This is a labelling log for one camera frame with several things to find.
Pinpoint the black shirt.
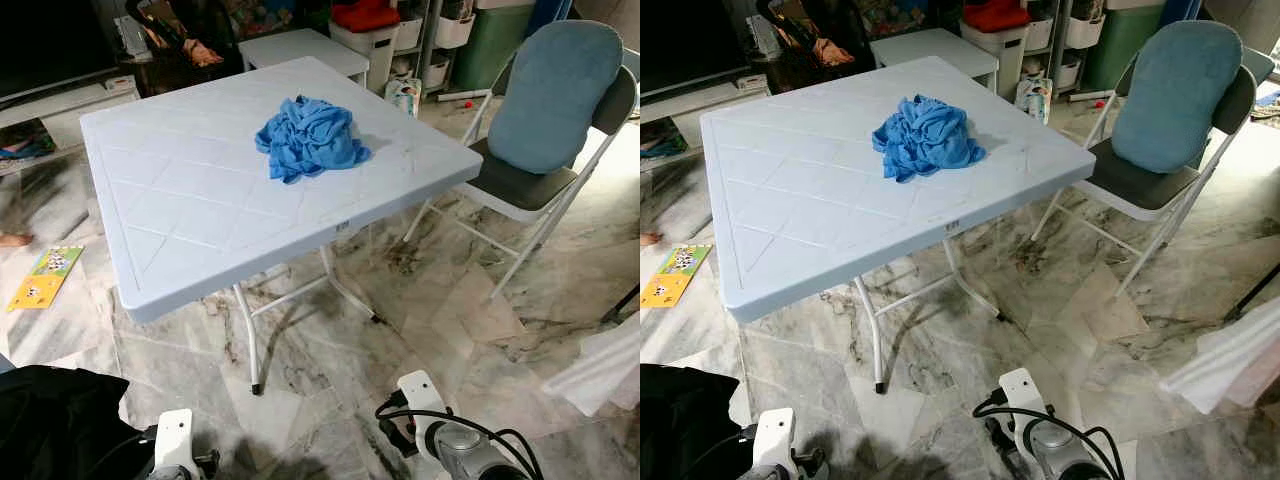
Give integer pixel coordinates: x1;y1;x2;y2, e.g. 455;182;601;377
0;365;136;480
640;363;743;480

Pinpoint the white plastic sheet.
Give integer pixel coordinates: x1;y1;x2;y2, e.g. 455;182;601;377
543;318;641;416
1160;322;1280;416

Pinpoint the grey white folding chair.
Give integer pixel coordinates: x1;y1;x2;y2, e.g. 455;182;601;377
1030;45;1263;299
403;45;641;301

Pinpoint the white plastic folding table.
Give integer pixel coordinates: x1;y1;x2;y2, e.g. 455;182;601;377
700;56;1096;394
80;56;484;396

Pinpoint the blue crumpled cloth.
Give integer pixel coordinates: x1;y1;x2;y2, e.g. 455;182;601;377
872;94;989;185
255;95;373;185

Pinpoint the yellow children's book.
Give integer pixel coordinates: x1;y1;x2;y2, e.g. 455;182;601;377
7;246;85;312
640;245;713;308

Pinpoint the white blue carton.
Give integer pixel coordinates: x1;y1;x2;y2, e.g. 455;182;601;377
1015;78;1053;126
385;78;422;119

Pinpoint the white plastic bin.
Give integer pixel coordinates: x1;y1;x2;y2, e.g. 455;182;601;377
330;22;401;93
962;22;1031;96

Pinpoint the small white plastic table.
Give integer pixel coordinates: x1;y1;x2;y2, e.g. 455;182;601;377
238;28;371;89
870;28;1001;96

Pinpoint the green plastic bin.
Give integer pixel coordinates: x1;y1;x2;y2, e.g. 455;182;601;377
452;5;536;93
1083;5;1166;91

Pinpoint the white drawer rack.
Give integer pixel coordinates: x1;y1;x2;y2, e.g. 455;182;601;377
1030;0;1106;91
395;0;477;91

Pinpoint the red cloth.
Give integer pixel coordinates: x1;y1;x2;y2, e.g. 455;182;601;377
330;0;401;31
962;0;1031;33

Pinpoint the black stroller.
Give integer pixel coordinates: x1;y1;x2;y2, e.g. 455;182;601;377
122;0;251;98
755;0;876;96

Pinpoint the white TV stand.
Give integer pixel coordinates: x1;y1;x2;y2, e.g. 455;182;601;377
0;75;141;171
640;75;771;151

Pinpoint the black television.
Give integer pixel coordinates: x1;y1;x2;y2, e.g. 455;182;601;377
640;0;753;96
0;0;123;101

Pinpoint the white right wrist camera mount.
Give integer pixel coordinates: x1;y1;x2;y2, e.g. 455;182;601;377
397;370;448;441
1000;367;1048;441

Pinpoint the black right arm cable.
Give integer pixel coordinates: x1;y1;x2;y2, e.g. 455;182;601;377
375;395;544;480
975;395;1129;480

